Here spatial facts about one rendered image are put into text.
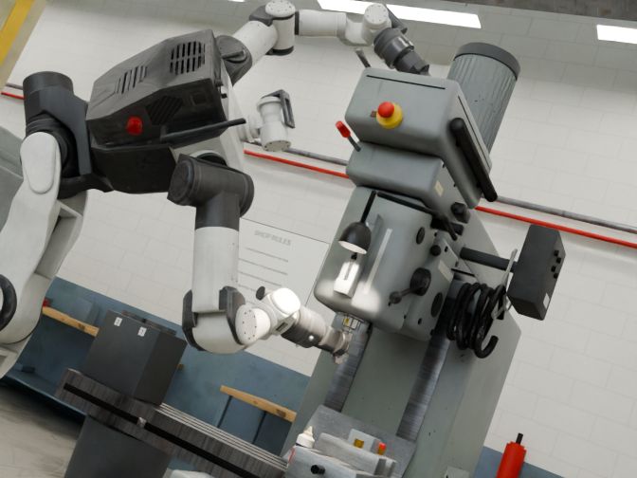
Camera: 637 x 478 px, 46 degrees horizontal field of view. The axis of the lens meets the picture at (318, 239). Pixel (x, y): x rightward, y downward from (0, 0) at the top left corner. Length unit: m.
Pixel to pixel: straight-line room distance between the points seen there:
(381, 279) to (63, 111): 0.82
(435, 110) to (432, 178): 0.16
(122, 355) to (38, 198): 0.56
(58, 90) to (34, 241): 0.35
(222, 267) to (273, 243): 5.57
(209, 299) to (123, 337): 0.70
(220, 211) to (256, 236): 5.65
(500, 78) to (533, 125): 4.49
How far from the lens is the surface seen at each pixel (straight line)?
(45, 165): 1.73
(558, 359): 6.05
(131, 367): 2.06
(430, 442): 2.16
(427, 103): 1.79
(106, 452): 3.62
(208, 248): 1.47
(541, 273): 2.02
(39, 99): 1.83
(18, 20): 3.13
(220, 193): 1.50
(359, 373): 2.25
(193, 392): 7.03
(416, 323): 1.96
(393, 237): 1.82
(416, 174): 1.82
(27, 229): 1.74
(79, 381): 2.12
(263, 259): 7.02
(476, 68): 2.26
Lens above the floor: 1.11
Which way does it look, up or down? 11 degrees up
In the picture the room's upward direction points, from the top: 22 degrees clockwise
